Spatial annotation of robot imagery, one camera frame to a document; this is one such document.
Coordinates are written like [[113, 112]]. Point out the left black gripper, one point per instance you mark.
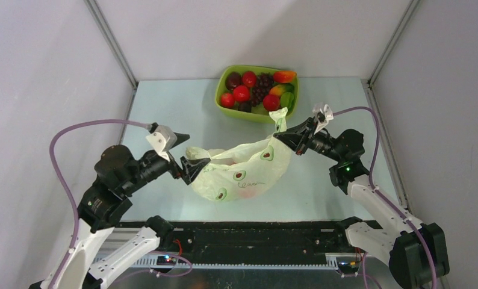
[[191, 168]]

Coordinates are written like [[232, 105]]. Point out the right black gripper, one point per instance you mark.
[[299, 137]]

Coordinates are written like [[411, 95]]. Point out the pale green plastic bag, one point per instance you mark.
[[244, 171]]

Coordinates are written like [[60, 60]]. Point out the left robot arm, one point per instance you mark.
[[102, 206]]

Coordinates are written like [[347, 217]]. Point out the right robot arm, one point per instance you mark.
[[415, 253]]

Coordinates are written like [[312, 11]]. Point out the green fake starfruit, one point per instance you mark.
[[286, 100]]

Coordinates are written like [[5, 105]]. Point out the red fake fruit lower right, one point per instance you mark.
[[271, 102]]

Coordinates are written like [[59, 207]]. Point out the red fake fruit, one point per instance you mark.
[[271, 102], [241, 94], [249, 79]]

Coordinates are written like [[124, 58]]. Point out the yellow green fake mango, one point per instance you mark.
[[279, 89]]

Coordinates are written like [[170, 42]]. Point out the orange red fake mango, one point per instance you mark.
[[284, 76]]

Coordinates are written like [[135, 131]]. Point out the fake grape bunch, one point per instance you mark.
[[261, 89]]

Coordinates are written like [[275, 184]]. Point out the red fake fruit middle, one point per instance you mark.
[[241, 94]]

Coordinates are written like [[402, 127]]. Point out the fake strawberry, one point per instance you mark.
[[227, 100]]

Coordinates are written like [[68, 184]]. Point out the red fake fruit top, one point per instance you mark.
[[249, 79]]

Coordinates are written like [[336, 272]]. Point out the dark red fake plum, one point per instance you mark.
[[233, 80]]

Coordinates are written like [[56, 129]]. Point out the green plastic fruit bowl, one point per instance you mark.
[[244, 110]]

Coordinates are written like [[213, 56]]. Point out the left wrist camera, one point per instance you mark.
[[162, 139]]

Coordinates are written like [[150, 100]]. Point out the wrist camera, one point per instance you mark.
[[322, 116], [162, 139]]

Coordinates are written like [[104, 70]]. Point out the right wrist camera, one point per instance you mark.
[[322, 116]]

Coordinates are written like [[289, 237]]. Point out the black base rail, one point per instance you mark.
[[257, 243]]

